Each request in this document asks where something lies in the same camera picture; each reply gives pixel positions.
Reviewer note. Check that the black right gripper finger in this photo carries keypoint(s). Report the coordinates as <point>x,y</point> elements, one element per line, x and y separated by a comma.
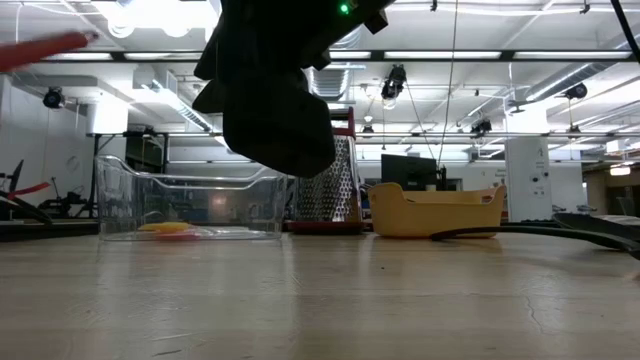
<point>280,125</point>
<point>210,100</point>

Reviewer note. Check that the black plastic spoon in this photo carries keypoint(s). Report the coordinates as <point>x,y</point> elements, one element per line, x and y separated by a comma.
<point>575,222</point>

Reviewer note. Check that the grey blue silicone spoon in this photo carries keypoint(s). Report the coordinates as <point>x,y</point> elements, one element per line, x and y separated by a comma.
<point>620,219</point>

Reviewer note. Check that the red metal box grater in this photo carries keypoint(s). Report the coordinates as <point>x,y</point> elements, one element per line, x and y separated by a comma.
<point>345,190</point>

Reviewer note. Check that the black computer monitor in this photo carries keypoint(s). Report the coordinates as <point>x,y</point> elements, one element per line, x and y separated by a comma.
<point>407,172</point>

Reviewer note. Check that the clear plastic bin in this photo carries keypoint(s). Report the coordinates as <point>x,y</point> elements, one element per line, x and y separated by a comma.
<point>125,210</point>

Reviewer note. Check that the black workshop equipment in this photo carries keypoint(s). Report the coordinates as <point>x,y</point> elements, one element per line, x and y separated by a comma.
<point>65,205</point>

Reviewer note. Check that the yellow plastic bin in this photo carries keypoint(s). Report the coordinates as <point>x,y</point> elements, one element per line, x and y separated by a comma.
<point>435,217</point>

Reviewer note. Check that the red and black machine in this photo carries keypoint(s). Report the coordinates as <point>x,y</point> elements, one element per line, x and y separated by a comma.
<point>30,190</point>

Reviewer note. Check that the white column cabinet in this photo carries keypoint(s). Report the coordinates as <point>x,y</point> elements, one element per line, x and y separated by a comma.
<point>527,180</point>

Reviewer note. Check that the black ceiling camera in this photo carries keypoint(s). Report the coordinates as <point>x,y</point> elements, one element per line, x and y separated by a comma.
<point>481,127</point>
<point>393,82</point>
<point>52,97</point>
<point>576,91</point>

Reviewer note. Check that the black aluminium table frame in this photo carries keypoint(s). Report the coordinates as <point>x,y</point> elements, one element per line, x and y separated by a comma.
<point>50,230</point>

